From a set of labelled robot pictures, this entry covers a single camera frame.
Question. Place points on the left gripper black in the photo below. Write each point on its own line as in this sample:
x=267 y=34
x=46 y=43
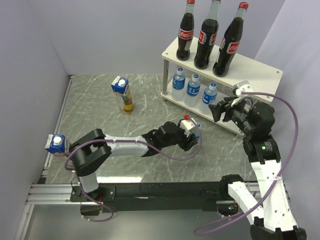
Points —
x=186 y=145

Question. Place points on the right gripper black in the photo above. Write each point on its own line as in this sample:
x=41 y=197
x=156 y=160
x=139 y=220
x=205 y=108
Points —
x=216 y=110

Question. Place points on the water bottle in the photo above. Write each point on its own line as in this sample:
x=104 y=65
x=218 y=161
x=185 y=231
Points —
x=208 y=97
x=178 y=84
x=192 y=91
x=196 y=132

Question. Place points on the cola bottle shelved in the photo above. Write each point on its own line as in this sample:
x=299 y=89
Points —
x=230 y=42
x=207 y=36
x=186 y=32

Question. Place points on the blue juice carton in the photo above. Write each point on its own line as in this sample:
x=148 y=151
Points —
x=121 y=89

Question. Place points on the dark juice carton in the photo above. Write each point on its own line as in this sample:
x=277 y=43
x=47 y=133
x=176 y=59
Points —
x=57 y=145

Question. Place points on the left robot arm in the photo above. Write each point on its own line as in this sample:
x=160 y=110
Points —
x=90 y=152

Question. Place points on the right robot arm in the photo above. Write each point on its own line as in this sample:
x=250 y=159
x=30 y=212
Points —
x=271 y=219

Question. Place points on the wooden two-tier shelf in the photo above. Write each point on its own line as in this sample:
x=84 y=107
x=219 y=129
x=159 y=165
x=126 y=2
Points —
x=261 y=77

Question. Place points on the black base beam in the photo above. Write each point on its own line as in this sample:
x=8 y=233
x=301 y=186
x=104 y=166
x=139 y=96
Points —
x=155 y=196

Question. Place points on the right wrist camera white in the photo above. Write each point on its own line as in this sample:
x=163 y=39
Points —
x=240 y=89

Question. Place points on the aluminium rail frame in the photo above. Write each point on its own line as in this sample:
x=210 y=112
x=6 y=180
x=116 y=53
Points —
x=42 y=194

